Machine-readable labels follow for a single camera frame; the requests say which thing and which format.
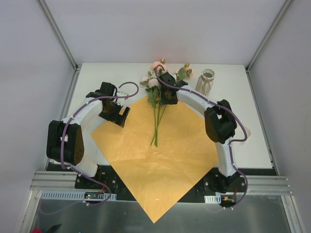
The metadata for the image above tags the right white cable duct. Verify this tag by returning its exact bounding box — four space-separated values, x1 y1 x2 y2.
204 194 221 204

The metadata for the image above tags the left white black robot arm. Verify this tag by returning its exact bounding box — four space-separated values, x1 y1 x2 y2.
46 82 131 189

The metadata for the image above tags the beige ribbed vase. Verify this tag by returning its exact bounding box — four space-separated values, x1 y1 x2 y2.
195 69 215 96

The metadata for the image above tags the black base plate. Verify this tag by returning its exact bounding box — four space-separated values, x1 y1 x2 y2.
46 163 278 203

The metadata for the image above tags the white cable duct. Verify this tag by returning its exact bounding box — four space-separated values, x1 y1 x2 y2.
204 194 221 204
41 191 117 201

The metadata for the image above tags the left white cable duct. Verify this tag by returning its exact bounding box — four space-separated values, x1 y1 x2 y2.
41 191 117 201

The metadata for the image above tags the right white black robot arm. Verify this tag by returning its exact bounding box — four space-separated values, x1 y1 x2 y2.
157 72 239 192

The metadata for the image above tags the right aluminium frame post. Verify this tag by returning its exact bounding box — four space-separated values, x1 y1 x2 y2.
245 0 294 74

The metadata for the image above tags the pink flower bouquet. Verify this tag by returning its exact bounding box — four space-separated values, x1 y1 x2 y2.
139 58 193 148

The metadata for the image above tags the aluminium front rail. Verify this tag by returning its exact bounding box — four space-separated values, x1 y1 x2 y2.
30 171 294 196

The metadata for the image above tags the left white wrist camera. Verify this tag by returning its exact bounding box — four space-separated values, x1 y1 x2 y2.
116 91 129 98

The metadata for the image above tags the orange wrapping paper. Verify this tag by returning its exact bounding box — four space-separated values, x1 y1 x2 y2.
91 98 218 222

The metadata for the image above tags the cream printed ribbon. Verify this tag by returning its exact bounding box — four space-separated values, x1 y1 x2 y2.
239 126 252 146

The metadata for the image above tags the left aluminium frame post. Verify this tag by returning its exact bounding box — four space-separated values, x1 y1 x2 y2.
36 0 79 71

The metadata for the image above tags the aluminium frame post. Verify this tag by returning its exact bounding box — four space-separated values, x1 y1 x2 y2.
36 0 79 71
245 0 294 74

